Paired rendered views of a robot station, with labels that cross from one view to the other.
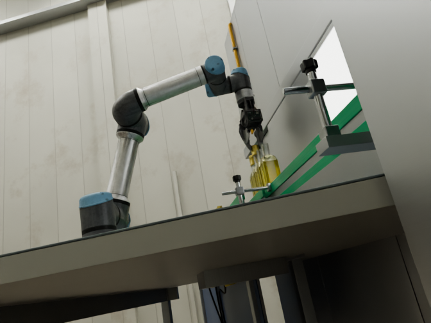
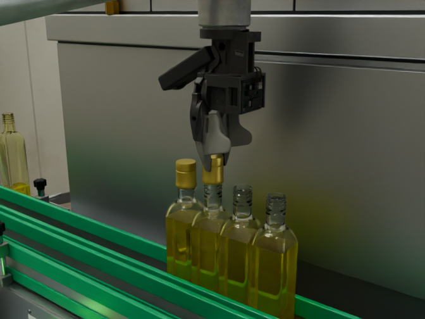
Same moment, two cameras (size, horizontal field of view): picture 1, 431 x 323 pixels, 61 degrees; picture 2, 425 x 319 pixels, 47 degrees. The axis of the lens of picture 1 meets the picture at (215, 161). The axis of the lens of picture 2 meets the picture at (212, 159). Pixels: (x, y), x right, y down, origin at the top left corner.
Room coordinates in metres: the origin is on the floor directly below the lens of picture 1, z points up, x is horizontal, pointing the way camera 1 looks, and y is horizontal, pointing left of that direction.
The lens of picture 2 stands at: (0.84, 0.32, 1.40)
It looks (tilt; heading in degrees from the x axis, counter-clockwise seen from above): 17 degrees down; 319
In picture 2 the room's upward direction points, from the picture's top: straight up
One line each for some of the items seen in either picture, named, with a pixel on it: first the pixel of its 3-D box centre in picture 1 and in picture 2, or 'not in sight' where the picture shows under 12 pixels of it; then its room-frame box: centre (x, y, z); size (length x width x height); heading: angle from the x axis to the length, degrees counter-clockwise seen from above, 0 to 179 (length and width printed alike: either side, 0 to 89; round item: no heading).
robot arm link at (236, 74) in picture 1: (240, 81); not in sight; (1.38, -0.17, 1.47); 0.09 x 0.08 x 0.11; 88
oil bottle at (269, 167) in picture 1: (273, 182); (272, 288); (1.29, -0.19, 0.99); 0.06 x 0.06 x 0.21; 13
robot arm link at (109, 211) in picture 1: (97, 211); not in sight; (1.27, 0.44, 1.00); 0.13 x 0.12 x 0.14; 178
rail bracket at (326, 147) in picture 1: (338, 117); not in sight; (0.57, -0.21, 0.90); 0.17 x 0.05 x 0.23; 102
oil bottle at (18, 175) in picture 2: not in sight; (12, 160); (2.18, -0.11, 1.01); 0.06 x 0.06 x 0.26; 5
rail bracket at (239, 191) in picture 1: (246, 192); not in sight; (1.19, -0.08, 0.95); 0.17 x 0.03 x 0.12; 102
